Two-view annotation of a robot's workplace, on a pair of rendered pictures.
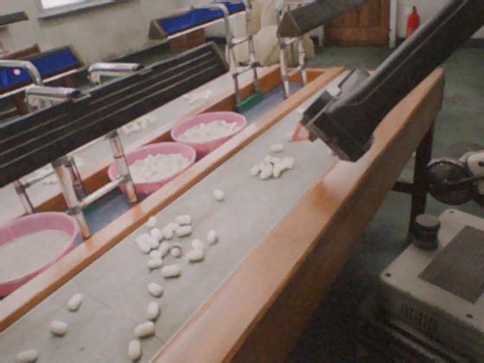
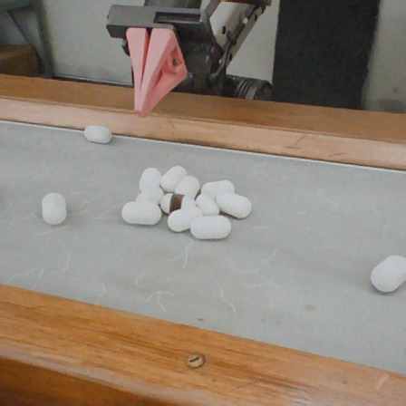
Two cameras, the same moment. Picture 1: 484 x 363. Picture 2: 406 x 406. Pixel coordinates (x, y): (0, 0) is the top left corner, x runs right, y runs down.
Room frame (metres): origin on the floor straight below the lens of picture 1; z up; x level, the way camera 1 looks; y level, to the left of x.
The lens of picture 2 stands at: (1.13, 0.27, 0.98)
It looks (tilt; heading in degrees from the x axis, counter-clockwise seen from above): 32 degrees down; 248
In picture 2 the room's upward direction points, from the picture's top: straight up
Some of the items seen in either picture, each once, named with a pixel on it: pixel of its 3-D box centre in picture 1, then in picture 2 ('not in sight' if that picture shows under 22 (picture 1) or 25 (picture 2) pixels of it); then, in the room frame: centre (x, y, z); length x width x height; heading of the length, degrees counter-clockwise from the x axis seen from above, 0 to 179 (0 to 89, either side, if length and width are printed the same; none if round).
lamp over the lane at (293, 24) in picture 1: (329, 6); not in sight; (1.50, -0.40, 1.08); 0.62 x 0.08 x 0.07; 141
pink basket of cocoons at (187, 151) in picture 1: (156, 175); not in sight; (1.13, 0.25, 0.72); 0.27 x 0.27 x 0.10
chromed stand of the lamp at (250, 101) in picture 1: (227, 56); not in sight; (1.80, -0.03, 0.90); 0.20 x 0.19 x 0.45; 141
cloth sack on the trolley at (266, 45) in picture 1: (275, 48); not in sight; (4.12, -0.56, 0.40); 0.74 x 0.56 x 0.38; 138
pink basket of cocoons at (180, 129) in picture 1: (210, 137); not in sight; (1.35, 0.08, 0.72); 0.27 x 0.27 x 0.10
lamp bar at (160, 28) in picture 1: (205, 14); not in sight; (1.85, 0.03, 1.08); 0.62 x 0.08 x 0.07; 141
